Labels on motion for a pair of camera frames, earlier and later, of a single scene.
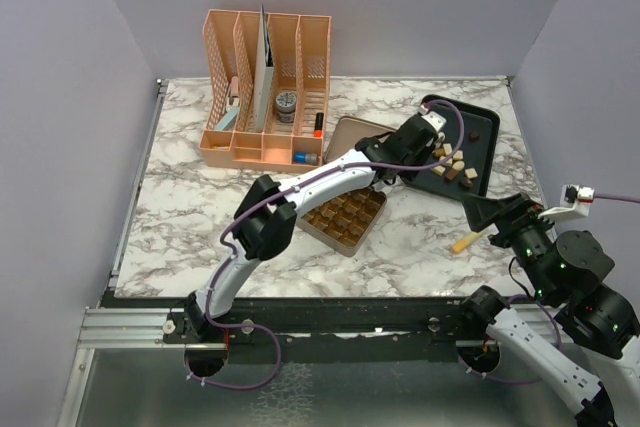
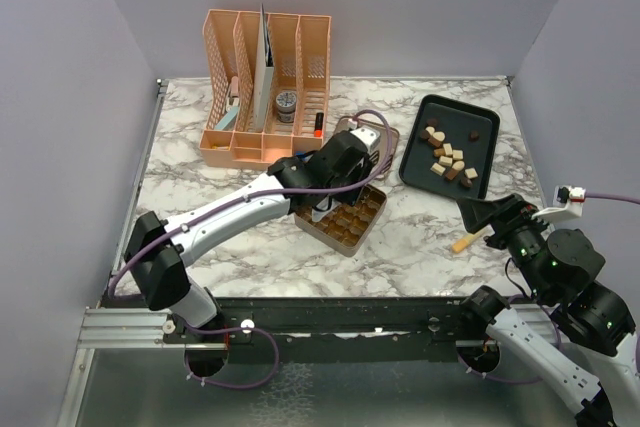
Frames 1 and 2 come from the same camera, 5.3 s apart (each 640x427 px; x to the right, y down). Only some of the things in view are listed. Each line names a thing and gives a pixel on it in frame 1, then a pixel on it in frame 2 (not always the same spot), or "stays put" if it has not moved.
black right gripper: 509,213 stays put
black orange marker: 318,130 stays put
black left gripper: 421,156 -> 361,171
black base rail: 319,330 stays put
